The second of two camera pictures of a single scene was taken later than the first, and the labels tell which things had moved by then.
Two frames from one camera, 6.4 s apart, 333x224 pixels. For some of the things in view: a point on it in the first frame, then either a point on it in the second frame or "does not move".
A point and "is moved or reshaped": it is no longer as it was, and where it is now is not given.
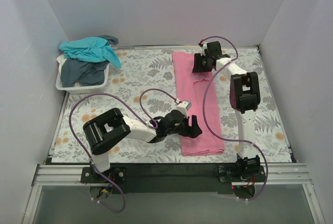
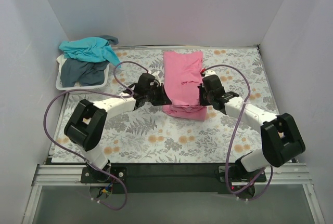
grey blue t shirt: x=86 y=73 does not move
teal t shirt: x=90 y=49 does not move
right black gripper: x=199 y=63 -> x=204 y=97
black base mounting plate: x=173 y=178 does not move
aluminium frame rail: x=285 y=174 does not move
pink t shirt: x=189 y=87 is moved or reshaped
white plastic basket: x=78 y=89 does not move
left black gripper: x=187 y=127 -> x=157 y=95
